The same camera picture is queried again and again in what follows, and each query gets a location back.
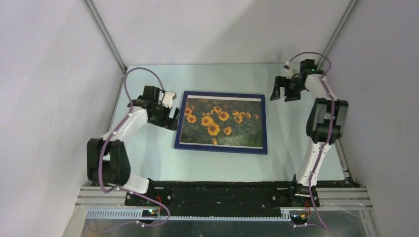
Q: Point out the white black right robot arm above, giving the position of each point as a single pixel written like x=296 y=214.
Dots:
x=325 y=123

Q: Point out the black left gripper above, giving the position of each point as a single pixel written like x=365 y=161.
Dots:
x=168 y=122

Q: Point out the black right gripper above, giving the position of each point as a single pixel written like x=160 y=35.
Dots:
x=282 y=81

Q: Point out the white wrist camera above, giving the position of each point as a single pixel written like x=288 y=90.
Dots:
x=168 y=99
x=288 y=67

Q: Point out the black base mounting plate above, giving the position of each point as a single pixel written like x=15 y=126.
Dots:
x=226 y=199

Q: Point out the aluminium enclosure rail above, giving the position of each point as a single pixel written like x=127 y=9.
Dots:
x=103 y=31

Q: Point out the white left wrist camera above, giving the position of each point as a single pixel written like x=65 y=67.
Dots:
x=168 y=99

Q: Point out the grey cable duct strip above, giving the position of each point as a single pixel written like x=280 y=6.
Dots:
x=140 y=214

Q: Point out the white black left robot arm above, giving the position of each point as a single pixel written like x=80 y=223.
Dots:
x=107 y=158

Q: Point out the wooden picture frame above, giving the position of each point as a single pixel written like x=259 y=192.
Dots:
x=221 y=150

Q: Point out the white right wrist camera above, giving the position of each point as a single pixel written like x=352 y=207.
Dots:
x=288 y=67

